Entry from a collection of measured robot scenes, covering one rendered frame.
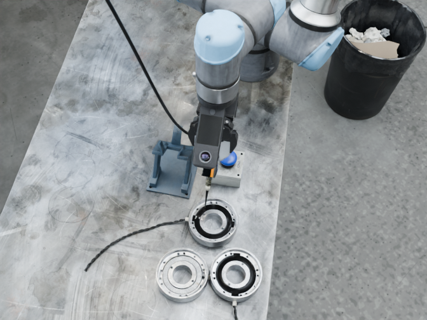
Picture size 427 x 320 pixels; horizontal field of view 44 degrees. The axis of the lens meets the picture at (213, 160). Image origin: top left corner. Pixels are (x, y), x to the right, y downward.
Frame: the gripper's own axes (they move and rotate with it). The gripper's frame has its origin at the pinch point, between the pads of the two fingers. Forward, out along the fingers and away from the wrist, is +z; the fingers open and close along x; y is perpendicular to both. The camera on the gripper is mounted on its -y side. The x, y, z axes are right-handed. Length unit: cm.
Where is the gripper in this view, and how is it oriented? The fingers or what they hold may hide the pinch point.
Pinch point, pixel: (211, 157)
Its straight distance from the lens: 108.2
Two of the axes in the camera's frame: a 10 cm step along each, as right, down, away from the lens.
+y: 2.0, -8.4, 5.1
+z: -0.2, 5.2, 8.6
